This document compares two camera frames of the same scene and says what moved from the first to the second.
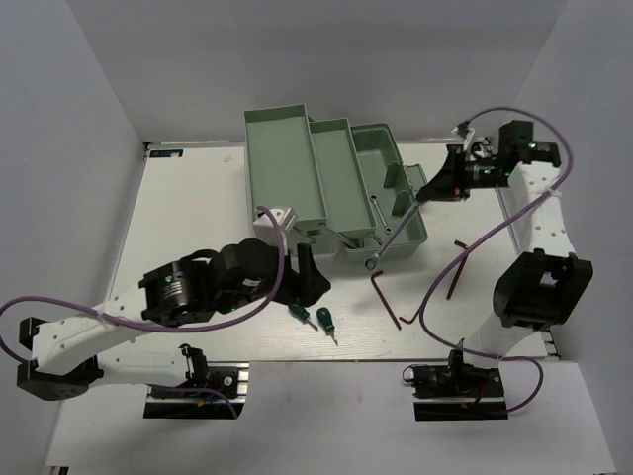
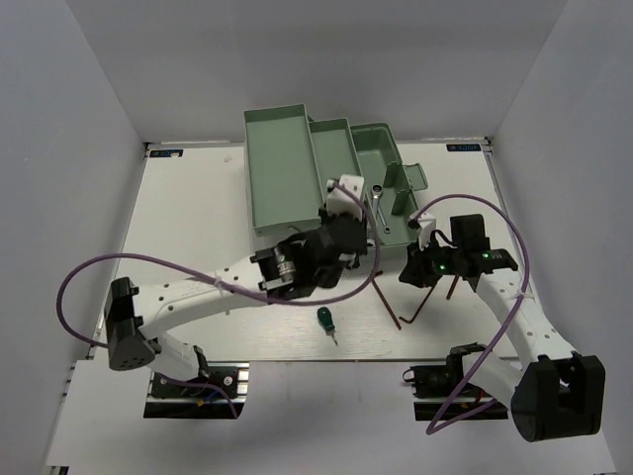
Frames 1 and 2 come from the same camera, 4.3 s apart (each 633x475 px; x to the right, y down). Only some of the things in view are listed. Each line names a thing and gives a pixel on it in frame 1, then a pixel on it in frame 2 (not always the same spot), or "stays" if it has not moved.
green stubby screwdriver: [325, 319] stays
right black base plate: [458, 392] stays
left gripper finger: [309, 274] → [355, 263]
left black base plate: [229, 377] stays
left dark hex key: [372, 278] stays
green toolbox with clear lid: [345, 188] stays
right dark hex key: [459, 271] stays
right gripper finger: [454, 195] → [430, 278]
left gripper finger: [307, 288] → [327, 276]
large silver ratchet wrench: [371, 261] → [377, 190]
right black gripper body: [484, 173] → [445, 258]
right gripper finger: [448, 184] → [418, 269]
